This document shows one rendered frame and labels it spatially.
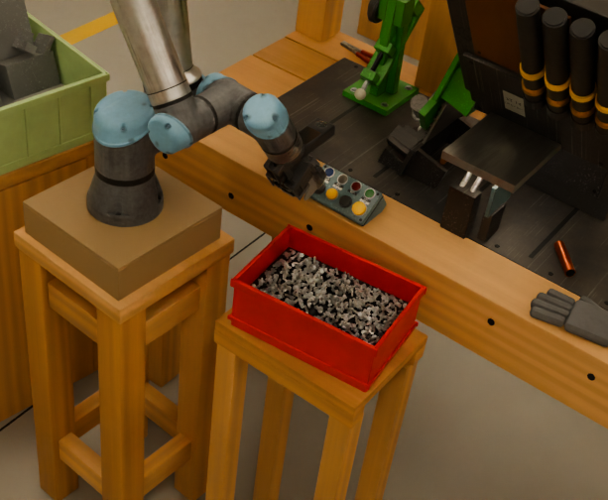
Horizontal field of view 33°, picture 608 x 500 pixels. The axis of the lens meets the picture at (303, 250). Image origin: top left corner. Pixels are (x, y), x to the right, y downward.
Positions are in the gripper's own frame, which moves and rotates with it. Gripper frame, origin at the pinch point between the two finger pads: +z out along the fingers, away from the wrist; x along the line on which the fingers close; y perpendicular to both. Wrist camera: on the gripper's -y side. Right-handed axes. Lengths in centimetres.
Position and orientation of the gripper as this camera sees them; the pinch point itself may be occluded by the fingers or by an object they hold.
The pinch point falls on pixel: (315, 182)
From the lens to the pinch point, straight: 217.1
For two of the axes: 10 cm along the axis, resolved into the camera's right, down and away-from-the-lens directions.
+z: 2.6, 3.6, 9.0
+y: -5.5, 8.2, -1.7
